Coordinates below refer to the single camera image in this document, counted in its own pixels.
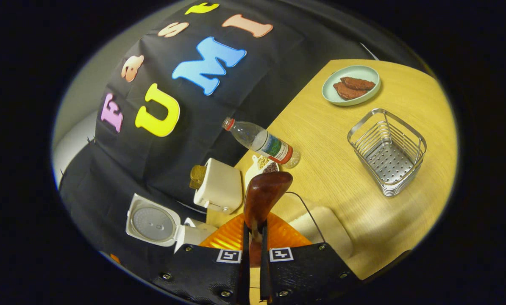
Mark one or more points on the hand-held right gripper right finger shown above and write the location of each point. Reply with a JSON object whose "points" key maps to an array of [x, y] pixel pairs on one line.
{"points": [[265, 279]]}

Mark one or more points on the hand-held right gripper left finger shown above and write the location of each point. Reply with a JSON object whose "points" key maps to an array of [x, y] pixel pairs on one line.
{"points": [[245, 279]]}

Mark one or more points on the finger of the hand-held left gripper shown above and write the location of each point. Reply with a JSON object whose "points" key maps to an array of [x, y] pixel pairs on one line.
{"points": [[115, 258]]}

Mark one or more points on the white rice cooker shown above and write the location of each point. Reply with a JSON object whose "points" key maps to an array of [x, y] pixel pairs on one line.
{"points": [[155, 222]]}

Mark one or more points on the brown wooden spoon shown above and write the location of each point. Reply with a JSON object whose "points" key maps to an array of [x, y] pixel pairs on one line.
{"points": [[265, 190]]}

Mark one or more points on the white toaster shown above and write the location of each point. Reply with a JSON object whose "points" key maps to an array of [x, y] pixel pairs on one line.
{"points": [[221, 186]]}

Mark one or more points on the white divided grain dish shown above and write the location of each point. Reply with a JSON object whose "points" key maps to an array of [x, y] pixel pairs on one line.
{"points": [[255, 167]]}

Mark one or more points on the brown toast slice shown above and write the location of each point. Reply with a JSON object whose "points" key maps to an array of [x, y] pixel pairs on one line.
{"points": [[197, 176]]}

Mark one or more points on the clear plastic bottle red cap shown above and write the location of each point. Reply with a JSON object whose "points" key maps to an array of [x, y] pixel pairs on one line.
{"points": [[261, 142]]}

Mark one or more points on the brown meat slice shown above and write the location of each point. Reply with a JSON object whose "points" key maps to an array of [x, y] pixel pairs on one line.
{"points": [[348, 91], [359, 83]]}

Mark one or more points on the light green plate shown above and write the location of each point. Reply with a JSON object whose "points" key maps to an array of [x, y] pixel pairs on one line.
{"points": [[354, 72]]}

